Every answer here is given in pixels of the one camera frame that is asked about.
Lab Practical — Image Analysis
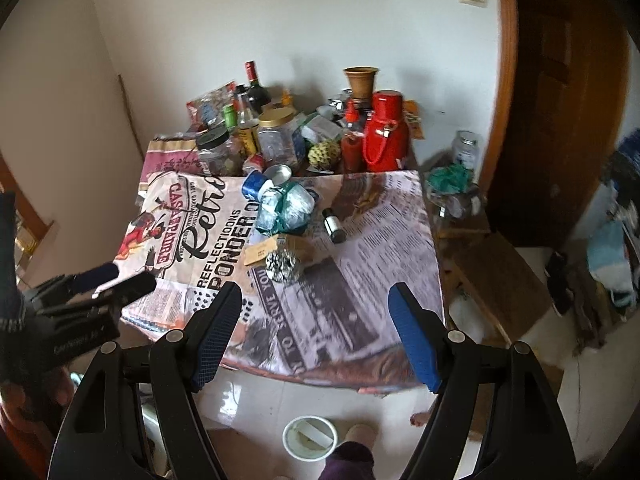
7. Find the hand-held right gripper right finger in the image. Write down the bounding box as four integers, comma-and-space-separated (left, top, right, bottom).
388, 282, 576, 480

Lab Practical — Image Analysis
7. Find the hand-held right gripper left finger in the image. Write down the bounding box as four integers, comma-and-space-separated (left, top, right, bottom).
47, 281, 243, 480

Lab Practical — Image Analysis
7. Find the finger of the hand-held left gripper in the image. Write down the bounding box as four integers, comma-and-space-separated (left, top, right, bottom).
70, 262, 121, 295
92, 271, 157, 312

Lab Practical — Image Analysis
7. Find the yellow cardboard piece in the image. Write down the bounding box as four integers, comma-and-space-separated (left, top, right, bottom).
244, 240, 281, 267

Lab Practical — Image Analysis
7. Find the foil ball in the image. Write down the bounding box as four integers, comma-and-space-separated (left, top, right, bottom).
265, 250, 301, 287

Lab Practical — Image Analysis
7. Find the small beige carton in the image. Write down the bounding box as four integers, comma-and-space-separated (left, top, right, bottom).
280, 234, 313, 263

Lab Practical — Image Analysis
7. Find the dark green pump bottle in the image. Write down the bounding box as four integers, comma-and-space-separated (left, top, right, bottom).
321, 207, 347, 245

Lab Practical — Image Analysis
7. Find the white round bin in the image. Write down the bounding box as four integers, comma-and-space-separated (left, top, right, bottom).
282, 416, 338, 462

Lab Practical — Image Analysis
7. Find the blue and white plastic container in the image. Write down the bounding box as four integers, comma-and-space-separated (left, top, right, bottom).
241, 169, 282, 202

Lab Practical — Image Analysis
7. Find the person's left hand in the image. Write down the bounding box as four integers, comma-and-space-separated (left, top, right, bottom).
0, 366, 76, 413

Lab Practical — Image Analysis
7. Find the printed newspaper tablecloth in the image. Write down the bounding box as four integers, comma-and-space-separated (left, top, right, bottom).
115, 137, 447, 392

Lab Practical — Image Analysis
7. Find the flat brown cardboard box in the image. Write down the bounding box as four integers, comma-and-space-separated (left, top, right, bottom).
450, 232, 555, 347

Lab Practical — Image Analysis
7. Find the orange object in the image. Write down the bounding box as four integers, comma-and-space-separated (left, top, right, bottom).
0, 402, 56, 476

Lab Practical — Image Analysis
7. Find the beige slipper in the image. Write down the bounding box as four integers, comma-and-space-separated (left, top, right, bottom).
340, 424, 379, 450

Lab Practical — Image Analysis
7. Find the cluster of glass jars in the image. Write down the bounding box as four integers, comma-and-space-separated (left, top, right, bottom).
432, 187, 488, 221

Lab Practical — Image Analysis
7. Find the person's purple trouser leg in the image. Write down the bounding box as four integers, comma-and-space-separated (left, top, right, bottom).
320, 442, 377, 480

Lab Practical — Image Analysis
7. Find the green net cloth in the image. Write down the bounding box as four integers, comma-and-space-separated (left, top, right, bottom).
425, 165, 476, 195

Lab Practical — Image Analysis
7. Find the clear jar with black lid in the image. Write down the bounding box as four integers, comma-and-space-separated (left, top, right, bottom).
195, 127, 241, 176

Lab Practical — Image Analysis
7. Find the thin brown stick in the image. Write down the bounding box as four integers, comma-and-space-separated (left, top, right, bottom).
118, 74, 147, 162

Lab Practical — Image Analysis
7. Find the red sauce bottle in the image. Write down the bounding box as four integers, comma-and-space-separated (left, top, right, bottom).
341, 102, 365, 173

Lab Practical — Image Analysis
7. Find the tall clear glass jar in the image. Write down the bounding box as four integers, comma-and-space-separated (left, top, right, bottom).
452, 130, 483, 170

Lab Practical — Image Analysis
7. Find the yellow label bottle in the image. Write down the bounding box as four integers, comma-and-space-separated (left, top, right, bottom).
235, 92, 260, 157

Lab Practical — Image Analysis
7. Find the green custard apple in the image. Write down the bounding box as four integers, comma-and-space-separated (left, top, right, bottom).
306, 142, 341, 171

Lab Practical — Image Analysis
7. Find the red snack packet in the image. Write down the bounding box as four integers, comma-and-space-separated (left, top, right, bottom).
186, 80, 236, 123

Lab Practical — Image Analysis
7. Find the red thermos flask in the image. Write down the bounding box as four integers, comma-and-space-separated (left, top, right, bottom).
363, 90, 412, 173

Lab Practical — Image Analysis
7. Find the clear jar with gold lid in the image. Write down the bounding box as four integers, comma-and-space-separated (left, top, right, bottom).
256, 109, 307, 168

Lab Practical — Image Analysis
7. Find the orange packet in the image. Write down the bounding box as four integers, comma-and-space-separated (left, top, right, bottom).
402, 101, 426, 142

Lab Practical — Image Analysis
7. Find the clear teal plastic box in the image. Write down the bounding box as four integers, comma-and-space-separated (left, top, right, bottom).
300, 112, 344, 144

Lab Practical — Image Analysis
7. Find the pile of clothes and bags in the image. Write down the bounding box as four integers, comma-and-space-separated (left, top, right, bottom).
545, 130, 640, 351

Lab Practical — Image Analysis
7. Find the dark wine bottle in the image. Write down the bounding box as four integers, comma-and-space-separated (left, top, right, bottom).
244, 61, 272, 113

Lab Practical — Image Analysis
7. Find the brown clay vase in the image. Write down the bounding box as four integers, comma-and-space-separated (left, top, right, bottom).
343, 66, 379, 106

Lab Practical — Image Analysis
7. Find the dark wooden door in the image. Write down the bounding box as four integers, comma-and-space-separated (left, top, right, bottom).
492, 0, 636, 251

